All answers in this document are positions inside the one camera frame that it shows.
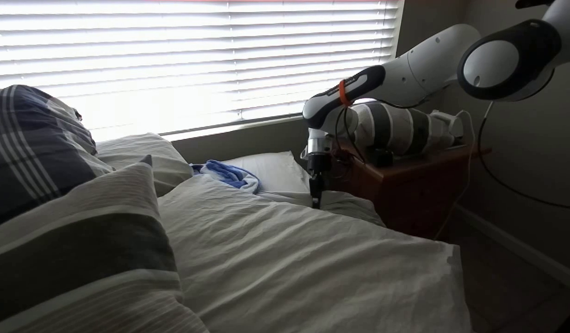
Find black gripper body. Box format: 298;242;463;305
302;125;335;181

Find white bed sheet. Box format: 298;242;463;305
259;186;387;229

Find white mattress cover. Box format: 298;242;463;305
220;149;315;205

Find large white pillow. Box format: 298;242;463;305
155;173;474;333

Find blue striped cloth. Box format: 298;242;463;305
192;157;263;196

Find grey striped bolster pillow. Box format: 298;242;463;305
348;97;466;157

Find wooden nightstand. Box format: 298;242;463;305
329;142;492;240

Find white window blinds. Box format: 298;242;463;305
0;0;403;142

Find small cream pillow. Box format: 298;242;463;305
94;131;196;197

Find grey white striped pillow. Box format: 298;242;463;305
0;153;211;333

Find navy plaid pillow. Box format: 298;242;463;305
0;83;115;231

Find thin white cable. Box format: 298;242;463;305
433;109;479;240

